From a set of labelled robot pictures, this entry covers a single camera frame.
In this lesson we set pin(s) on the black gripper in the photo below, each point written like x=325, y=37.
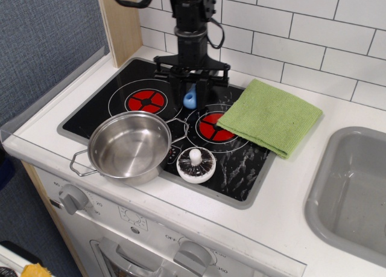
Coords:
x=191, y=64

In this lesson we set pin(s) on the blue and grey spoon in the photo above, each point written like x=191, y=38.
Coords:
x=190, y=98

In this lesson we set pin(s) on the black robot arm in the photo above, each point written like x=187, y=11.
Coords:
x=192, y=15

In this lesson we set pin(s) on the green cloth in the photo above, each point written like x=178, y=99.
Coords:
x=270, y=117

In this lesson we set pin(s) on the white toy mushroom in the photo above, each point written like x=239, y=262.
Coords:
x=196, y=165

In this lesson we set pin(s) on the black toy stovetop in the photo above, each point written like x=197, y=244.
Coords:
x=241, y=165

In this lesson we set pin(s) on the stainless steel pot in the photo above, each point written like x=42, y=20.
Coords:
x=132, y=147

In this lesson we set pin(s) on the grey left oven knob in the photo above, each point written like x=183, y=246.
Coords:
x=73, y=199

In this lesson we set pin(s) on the grey oven knob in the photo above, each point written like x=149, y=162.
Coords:
x=193, y=257
x=73, y=199

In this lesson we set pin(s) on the grey right oven knob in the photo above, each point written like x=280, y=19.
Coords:
x=193, y=257

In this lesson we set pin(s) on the grey sink basin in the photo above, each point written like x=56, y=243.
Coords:
x=346, y=204

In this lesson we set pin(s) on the yellow object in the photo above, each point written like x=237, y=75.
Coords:
x=35, y=270

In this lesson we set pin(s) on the wooden side post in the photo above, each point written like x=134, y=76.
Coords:
x=123, y=30

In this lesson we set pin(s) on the oven door handle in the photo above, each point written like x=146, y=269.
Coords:
x=127, y=260

